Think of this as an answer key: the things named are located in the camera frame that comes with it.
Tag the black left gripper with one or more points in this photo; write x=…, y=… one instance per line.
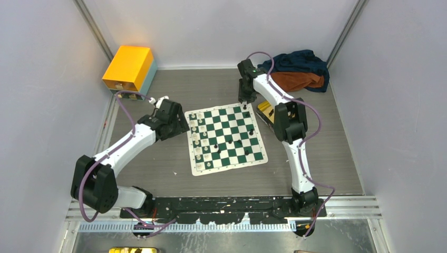
x=181, y=126

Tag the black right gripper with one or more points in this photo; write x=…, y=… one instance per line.
x=242, y=97

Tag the gold metal tin tray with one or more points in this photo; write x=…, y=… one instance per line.
x=266, y=112

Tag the green white chess mat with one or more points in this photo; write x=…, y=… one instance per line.
x=238, y=138

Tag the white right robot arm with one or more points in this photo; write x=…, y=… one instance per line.
x=289, y=125

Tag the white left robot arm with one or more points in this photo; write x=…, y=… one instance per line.
x=94, y=181

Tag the orange brown cloth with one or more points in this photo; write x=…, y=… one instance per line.
x=295, y=81

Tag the yellow teal drawer box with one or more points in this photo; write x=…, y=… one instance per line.
x=132, y=69

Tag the dark blue cloth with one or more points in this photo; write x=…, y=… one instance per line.
x=299, y=61

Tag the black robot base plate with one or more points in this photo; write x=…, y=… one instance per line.
x=225, y=210

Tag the aluminium wall rail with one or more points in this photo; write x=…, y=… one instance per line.
x=94, y=28
x=352, y=19

